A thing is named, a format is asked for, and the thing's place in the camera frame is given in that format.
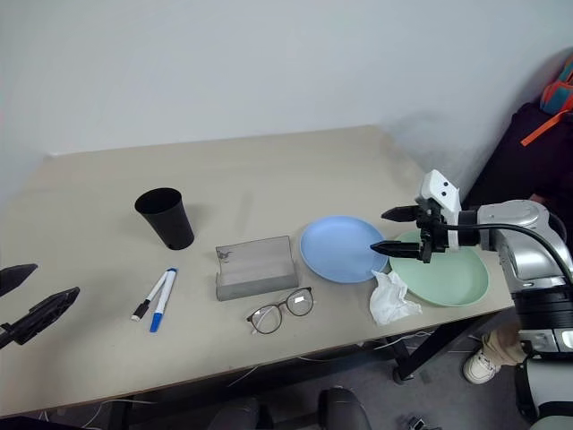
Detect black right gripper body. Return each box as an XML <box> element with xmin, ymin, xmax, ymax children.
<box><xmin>414</xmin><ymin>199</ymin><xmax>449</xmax><ymax>263</ymax></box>

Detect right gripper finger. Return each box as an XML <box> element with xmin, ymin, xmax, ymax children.
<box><xmin>381</xmin><ymin>205</ymin><xmax>420</xmax><ymax>223</ymax></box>
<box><xmin>369</xmin><ymin>240</ymin><xmax>424</xmax><ymax>260</ymax></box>

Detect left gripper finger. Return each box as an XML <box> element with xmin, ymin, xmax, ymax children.
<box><xmin>0</xmin><ymin>263</ymin><xmax>39</xmax><ymax>298</ymax></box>
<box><xmin>7</xmin><ymin>286</ymin><xmax>81</xmax><ymax>347</ymax></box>

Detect white tissue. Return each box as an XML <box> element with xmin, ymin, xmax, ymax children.
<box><xmin>369</xmin><ymin>269</ymin><xmax>423</xmax><ymax>327</ymax></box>

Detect light green bowl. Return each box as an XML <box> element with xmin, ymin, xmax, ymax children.
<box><xmin>387</xmin><ymin>230</ymin><xmax>490</xmax><ymax>308</ymax></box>

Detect white marker black cap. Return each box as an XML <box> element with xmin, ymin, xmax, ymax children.
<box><xmin>131</xmin><ymin>271</ymin><xmax>172</xmax><ymax>323</ymax></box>

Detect brown round eyeglasses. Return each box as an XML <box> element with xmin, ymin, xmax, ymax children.
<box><xmin>245</xmin><ymin>286</ymin><xmax>314</xmax><ymax>336</ymax></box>

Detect grey glasses case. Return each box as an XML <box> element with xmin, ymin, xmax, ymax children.
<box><xmin>214</xmin><ymin>236</ymin><xmax>300</xmax><ymax>302</ymax></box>

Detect blue plate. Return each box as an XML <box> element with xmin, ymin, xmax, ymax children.
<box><xmin>299</xmin><ymin>215</ymin><xmax>389</xmax><ymax>285</ymax></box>

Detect black slanted table leg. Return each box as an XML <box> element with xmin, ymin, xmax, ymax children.
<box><xmin>391</xmin><ymin>313</ymin><xmax>499</xmax><ymax>384</ymax></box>

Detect black bag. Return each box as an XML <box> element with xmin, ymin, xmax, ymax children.
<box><xmin>460</xmin><ymin>101</ymin><xmax>573</xmax><ymax>225</ymax></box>

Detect white marker blue cap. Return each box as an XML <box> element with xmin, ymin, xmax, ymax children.
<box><xmin>149</xmin><ymin>267</ymin><xmax>179</xmax><ymax>334</ymax></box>

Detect beige trouser leg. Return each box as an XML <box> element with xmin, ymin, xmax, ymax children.
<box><xmin>481</xmin><ymin>320</ymin><xmax>527</xmax><ymax>366</ymax></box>

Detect white sneaker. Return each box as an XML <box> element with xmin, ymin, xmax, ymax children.
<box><xmin>463</xmin><ymin>344</ymin><xmax>502</xmax><ymax>384</ymax></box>

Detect black plastic cup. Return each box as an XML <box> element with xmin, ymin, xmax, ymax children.
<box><xmin>133</xmin><ymin>186</ymin><xmax>196</xmax><ymax>252</ymax></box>

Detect dark rounded shape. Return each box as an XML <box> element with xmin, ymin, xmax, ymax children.
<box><xmin>317</xmin><ymin>387</ymin><xmax>373</xmax><ymax>430</ymax></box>

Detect teal and orange bundle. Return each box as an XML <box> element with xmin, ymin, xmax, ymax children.
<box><xmin>539</xmin><ymin>57</ymin><xmax>573</xmax><ymax>116</ymax></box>

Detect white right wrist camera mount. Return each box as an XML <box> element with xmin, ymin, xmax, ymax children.
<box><xmin>414</xmin><ymin>169</ymin><xmax>462</xmax><ymax>250</ymax></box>

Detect white floor cable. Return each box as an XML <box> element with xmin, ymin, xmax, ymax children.
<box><xmin>370</xmin><ymin>329</ymin><xmax>436</xmax><ymax>352</ymax></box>

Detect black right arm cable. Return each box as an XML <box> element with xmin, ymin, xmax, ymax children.
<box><xmin>440</xmin><ymin>222</ymin><xmax>573</xmax><ymax>288</ymax></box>

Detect orange strap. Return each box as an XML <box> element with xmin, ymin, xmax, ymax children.
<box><xmin>520</xmin><ymin>108</ymin><xmax>573</xmax><ymax>147</ymax></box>

